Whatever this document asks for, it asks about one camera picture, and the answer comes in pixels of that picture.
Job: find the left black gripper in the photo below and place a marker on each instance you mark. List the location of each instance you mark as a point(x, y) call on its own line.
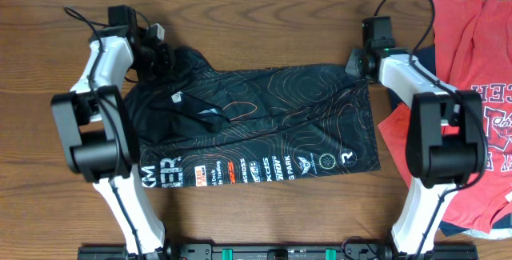
point(168, 62)

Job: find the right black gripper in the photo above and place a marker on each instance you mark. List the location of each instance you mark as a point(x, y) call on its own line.
point(351, 67)

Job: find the black orange patterned jersey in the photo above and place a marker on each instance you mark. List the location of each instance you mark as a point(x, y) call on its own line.
point(200, 126)

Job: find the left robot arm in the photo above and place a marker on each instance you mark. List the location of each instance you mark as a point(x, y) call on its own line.
point(98, 138)

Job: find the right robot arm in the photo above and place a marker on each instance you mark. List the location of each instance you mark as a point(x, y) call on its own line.
point(446, 149)

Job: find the navy blue garment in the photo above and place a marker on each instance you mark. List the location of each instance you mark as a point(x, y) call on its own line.
point(502, 228)

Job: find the red t-shirt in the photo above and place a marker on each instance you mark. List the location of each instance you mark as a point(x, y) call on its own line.
point(473, 52)

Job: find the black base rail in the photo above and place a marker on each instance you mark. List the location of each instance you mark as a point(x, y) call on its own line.
point(345, 251)

